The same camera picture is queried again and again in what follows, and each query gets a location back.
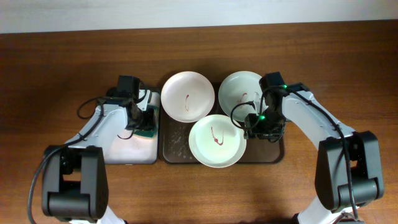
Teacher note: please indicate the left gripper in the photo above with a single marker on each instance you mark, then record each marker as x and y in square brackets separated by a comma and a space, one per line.
[150, 122]

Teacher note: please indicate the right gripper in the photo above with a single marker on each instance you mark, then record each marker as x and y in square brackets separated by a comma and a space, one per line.
[252, 127]

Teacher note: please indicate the green and yellow sponge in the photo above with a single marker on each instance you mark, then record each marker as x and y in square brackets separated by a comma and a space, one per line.
[146, 133]

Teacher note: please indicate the pale green plate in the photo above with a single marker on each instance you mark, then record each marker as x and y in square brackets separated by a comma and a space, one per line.
[240, 87]

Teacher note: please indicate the cream white plate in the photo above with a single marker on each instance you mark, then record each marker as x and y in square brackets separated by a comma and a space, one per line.
[215, 142]

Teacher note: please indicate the pinkish white plate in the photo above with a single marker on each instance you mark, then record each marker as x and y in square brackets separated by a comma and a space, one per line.
[187, 96]

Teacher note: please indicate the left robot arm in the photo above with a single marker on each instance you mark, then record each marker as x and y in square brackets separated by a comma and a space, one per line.
[74, 182]

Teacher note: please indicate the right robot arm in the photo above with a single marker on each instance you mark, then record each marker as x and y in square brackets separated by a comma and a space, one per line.
[348, 172]

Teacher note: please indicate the white cloth in tray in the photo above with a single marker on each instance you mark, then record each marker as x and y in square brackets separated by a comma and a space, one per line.
[130, 149]

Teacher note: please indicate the large brown serving tray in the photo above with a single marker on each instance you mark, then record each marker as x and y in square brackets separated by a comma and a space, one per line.
[175, 148]

